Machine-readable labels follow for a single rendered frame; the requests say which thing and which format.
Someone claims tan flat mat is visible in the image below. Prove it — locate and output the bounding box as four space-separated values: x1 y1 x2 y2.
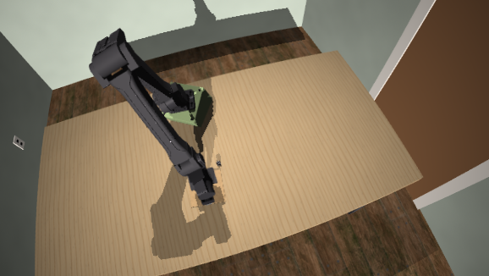
190 169 226 207

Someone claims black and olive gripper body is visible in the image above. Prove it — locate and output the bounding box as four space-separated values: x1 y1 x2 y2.
189 167 217 191

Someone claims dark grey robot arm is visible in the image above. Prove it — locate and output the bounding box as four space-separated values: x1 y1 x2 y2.
89 28 216 206

